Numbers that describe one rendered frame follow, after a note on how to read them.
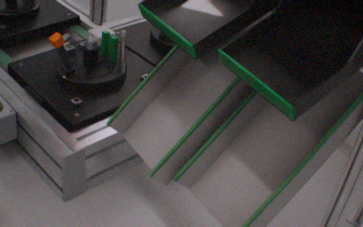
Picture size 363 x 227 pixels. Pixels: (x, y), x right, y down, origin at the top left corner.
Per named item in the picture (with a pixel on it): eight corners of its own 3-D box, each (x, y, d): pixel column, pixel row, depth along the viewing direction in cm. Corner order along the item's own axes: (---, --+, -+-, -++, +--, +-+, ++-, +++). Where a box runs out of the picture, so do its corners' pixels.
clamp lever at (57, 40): (67, 72, 93) (53, 42, 87) (60, 67, 94) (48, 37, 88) (81, 60, 94) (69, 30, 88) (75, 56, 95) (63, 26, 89)
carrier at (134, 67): (73, 134, 86) (74, 70, 79) (7, 72, 99) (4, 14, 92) (177, 91, 101) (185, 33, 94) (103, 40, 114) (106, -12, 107)
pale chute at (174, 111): (166, 186, 74) (149, 176, 70) (121, 133, 82) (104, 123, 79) (299, 40, 72) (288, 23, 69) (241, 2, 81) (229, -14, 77)
